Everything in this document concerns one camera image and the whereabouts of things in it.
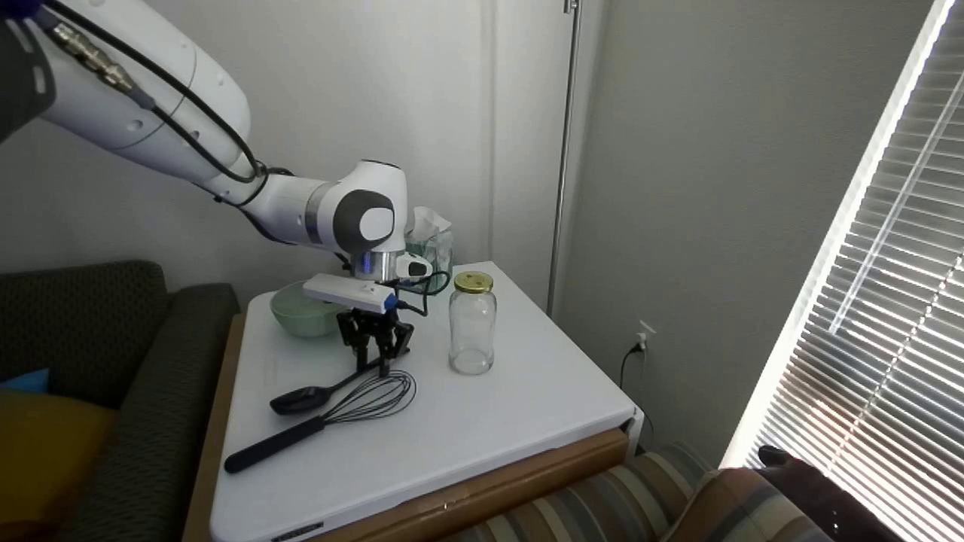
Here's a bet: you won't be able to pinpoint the glass jar with lid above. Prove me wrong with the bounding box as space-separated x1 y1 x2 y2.
446 267 500 378

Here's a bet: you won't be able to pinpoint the striped sofa cushion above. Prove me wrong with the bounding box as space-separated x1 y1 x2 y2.
659 464 840 542

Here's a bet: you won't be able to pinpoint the black spoon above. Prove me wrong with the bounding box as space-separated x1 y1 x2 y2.
267 359 391 417

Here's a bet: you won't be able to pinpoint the dark grey sofa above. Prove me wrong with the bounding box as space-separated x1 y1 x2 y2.
0 259 243 542

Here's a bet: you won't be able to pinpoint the blue cushion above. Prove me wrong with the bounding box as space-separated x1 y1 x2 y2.
0 363 53 398

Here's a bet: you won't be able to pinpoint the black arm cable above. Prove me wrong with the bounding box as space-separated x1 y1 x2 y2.
43 0 295 211

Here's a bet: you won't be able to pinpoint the white window blinds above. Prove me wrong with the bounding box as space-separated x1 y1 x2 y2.
721 0 964 542

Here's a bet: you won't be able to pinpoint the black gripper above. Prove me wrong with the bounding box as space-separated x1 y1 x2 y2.
338 308 415 375

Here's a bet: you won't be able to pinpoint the wooden table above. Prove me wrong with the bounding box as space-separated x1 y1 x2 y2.
181 311 644 542

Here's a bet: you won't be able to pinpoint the yellow cushion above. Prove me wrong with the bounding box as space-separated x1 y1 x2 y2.
0 389 117 530

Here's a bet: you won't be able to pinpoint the striped sofa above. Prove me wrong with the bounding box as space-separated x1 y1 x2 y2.
439 444 726 542

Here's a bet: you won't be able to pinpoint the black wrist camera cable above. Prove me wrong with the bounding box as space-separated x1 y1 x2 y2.
395 267 454 319

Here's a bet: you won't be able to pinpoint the black handled wire whisk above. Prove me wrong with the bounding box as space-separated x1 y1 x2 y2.
224 370 420 475

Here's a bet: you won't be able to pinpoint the white wall outlet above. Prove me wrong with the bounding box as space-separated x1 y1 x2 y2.
631 315 659 354

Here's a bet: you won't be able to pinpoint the white table board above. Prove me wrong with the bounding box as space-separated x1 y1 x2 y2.
209 263 644 542

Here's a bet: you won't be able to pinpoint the green bowl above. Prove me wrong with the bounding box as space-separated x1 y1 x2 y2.
267 284 344 342

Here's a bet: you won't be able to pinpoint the black power cord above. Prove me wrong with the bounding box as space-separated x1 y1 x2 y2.
616 341 648 395

